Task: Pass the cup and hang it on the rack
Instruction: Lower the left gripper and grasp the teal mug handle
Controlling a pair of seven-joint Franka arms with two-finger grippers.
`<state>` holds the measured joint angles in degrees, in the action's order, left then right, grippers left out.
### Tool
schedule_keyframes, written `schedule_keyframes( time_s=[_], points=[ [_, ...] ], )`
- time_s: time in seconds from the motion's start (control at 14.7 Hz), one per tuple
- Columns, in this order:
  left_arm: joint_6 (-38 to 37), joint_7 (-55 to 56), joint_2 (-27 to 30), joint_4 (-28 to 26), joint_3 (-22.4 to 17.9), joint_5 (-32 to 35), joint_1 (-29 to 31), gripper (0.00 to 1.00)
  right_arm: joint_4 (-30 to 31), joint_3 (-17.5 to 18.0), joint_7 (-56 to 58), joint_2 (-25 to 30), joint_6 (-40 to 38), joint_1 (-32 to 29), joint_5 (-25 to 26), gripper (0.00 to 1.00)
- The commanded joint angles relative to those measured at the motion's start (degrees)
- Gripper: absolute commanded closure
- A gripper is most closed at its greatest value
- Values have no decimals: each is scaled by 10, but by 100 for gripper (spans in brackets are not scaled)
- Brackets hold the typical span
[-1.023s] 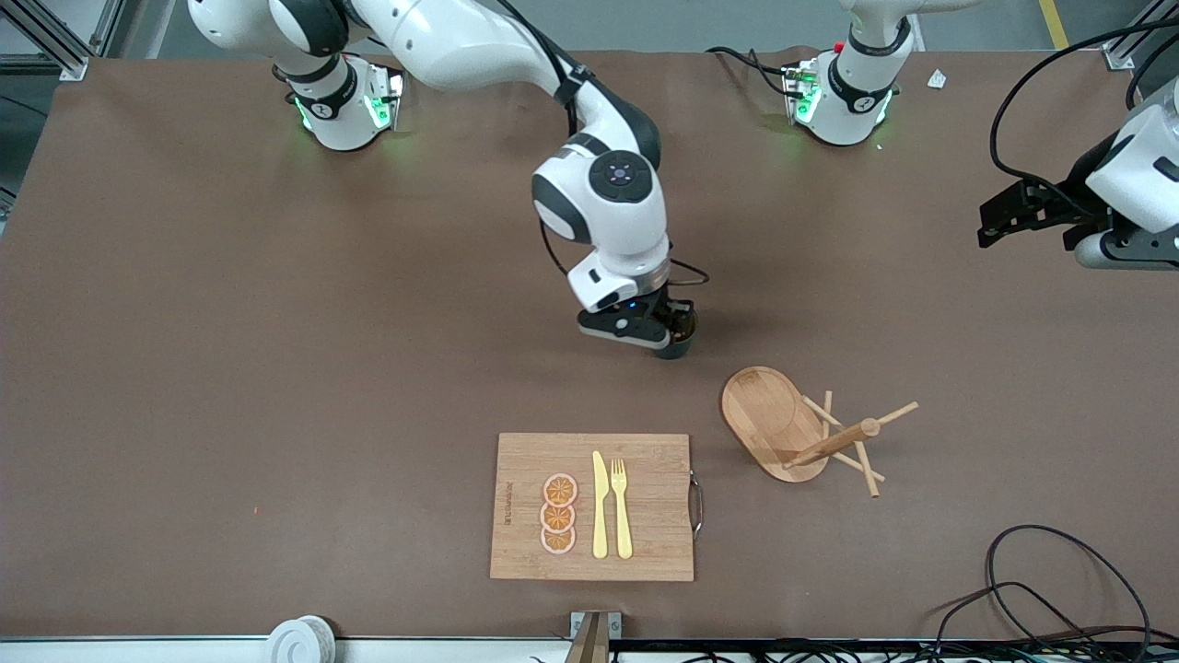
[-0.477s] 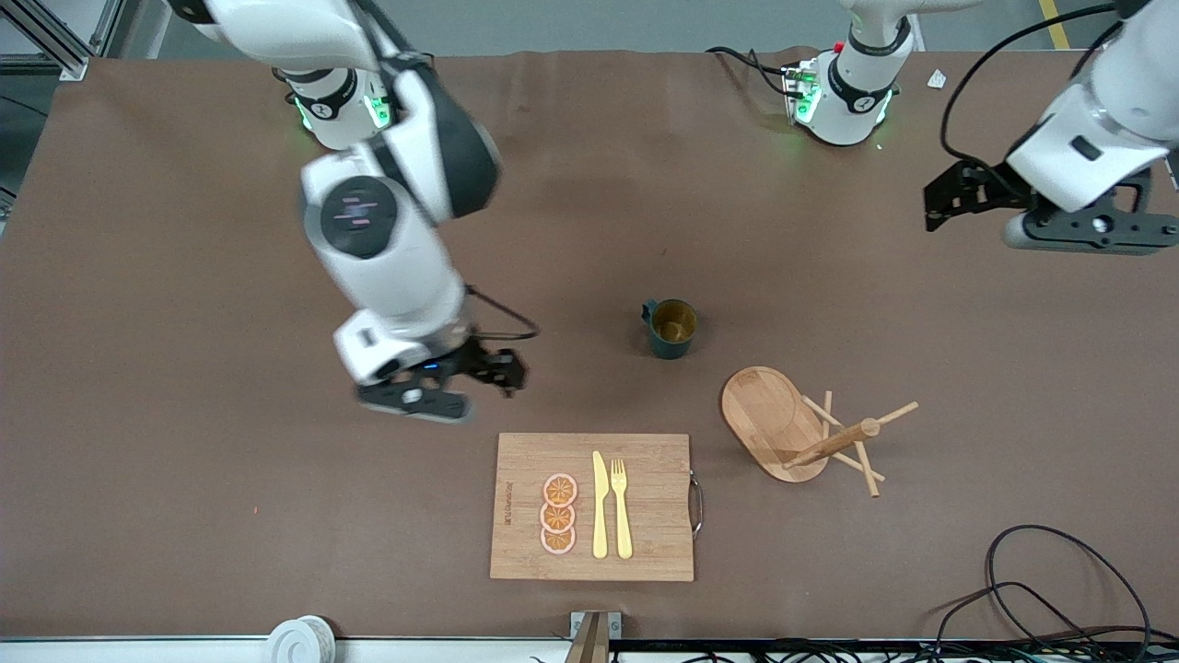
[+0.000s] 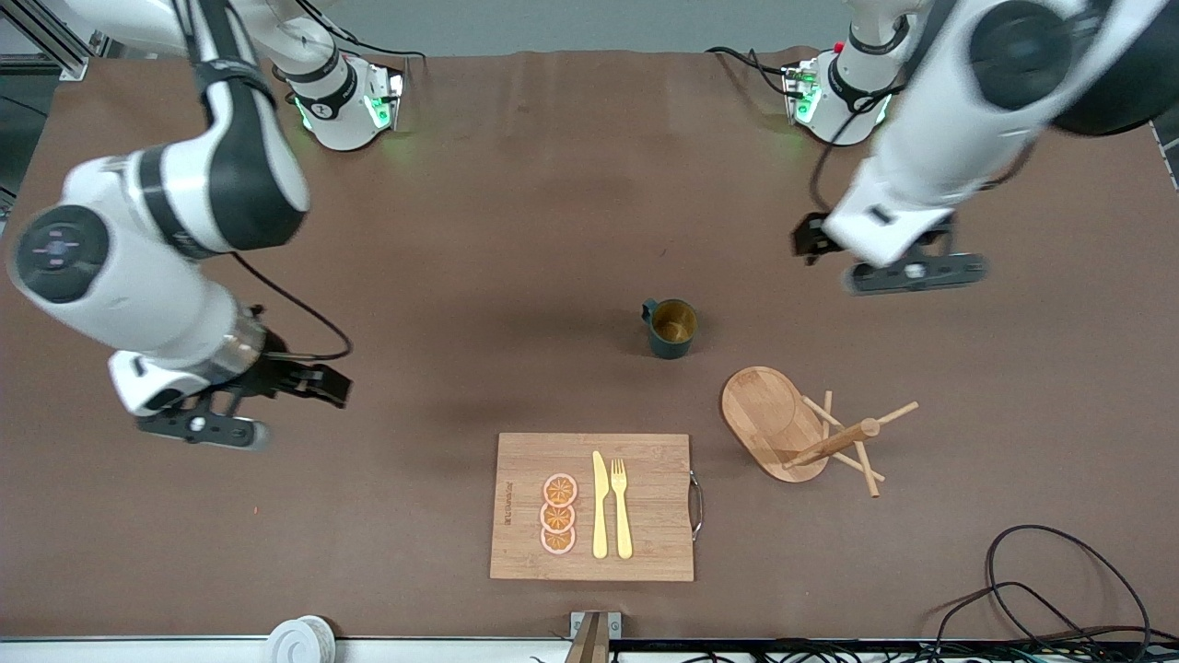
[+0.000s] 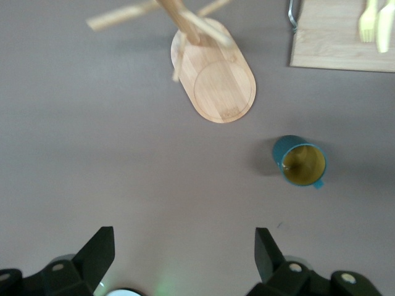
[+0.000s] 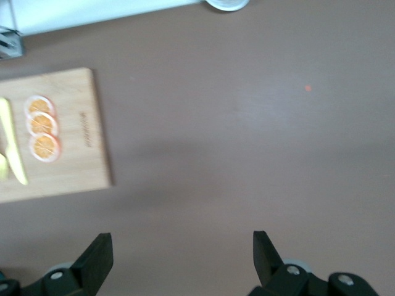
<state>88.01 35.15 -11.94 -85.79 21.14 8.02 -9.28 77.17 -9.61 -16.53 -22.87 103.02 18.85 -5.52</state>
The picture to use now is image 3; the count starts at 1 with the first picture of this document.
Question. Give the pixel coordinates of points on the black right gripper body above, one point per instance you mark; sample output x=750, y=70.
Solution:
x=277, y=375

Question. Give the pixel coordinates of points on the dark green mug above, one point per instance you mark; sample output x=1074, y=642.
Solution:
x=672, y=330

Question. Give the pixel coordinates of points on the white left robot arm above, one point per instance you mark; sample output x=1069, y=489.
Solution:
x=930, y=147

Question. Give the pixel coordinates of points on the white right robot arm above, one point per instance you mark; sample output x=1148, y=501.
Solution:
x=147, y=285

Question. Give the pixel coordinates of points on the wooden mug rack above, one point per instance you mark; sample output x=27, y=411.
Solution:
x=769, y=419

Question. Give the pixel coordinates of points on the white tape roll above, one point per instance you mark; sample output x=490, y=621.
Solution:
x=299, y=640

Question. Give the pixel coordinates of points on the orange slice toy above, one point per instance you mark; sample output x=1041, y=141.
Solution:
x=560, y=489
x=557, y=517
x=557, y=541

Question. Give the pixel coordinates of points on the yellow plastic knife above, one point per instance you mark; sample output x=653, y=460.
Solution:
x=600, y=506

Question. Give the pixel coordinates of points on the bamboo cutting board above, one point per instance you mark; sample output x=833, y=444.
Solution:
x=645, y=506

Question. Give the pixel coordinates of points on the yellow plastic fork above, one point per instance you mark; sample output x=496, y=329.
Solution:
x=623, y=516

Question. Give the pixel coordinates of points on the white table edge rail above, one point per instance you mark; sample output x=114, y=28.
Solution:
x=138, y=651

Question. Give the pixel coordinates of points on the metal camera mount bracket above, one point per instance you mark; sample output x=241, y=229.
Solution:
x=594, y=635

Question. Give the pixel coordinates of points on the aluminium frame profile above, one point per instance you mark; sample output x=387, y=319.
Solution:
x=55, y=51

